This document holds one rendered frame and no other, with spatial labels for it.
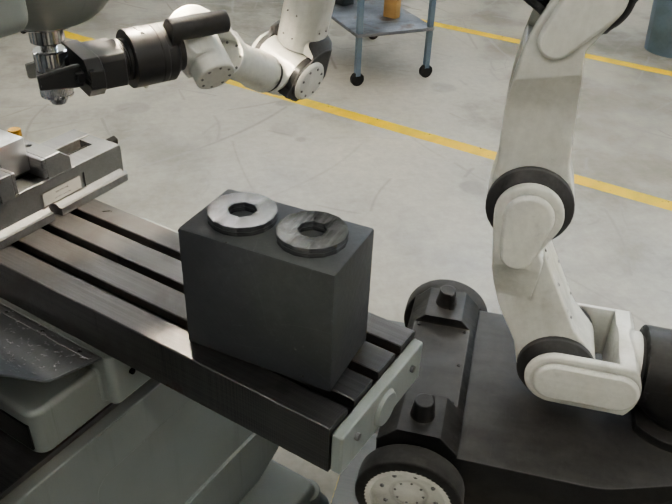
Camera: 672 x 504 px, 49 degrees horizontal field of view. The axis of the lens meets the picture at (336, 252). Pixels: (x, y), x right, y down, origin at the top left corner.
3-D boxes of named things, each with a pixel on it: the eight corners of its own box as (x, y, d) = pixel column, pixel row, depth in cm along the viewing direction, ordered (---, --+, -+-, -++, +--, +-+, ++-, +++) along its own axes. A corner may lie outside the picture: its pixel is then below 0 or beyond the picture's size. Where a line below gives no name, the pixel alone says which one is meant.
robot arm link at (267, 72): (205, 64, 129) (260, 86, 147) (246, 95, 126) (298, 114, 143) (235, 10, 127) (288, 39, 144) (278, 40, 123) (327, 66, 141)
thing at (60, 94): (33, 95, 108) (25, 55, 104) (61, 86, 111) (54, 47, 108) (54, 103, 105) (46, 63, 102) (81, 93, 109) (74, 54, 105)
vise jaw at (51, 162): (24, 149, 135) (19, 129, 133) (72, 167, 130) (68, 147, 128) (-4, 162, 131) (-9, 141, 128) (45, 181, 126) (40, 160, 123)
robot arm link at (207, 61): (136, 47, 118) (200, 35, 124) (163, 103, 116) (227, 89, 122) (146, 0, 109) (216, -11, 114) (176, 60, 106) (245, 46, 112)
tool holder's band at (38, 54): (25, 55, 104) (24, 48, 104) (54, 47, 108) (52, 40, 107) (46, 63, 102) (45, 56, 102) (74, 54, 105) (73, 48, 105)
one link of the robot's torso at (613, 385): (624, 355, 153) (640, 305, 146) (631, 425, 137) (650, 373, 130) (522, 337, 157) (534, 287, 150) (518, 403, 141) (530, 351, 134)
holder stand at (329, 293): (234, 295, 112) (227, 178, 101) (367, 339, 105) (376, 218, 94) (188, 341, 103) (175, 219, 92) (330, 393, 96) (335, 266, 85)
